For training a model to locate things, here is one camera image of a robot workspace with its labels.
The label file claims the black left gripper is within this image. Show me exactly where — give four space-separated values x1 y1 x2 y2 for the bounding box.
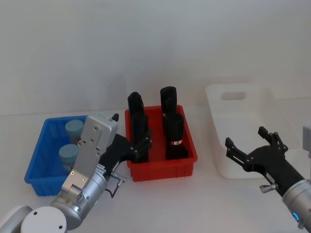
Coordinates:
96 113 154 181

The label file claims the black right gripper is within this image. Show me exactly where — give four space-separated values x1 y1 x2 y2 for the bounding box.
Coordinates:
225 126 306 198

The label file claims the white plastic bin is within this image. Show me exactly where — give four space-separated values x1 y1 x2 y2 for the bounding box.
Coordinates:
205 83 301 180

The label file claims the red plastic bin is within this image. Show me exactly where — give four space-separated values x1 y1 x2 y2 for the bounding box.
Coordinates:
124 104 199 183

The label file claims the blue-capped round container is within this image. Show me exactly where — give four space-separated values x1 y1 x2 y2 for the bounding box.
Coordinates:
58 144 79 173
65 119 85 144

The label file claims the blue plastic bin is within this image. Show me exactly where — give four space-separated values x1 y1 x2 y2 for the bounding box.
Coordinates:
24 116 98 197

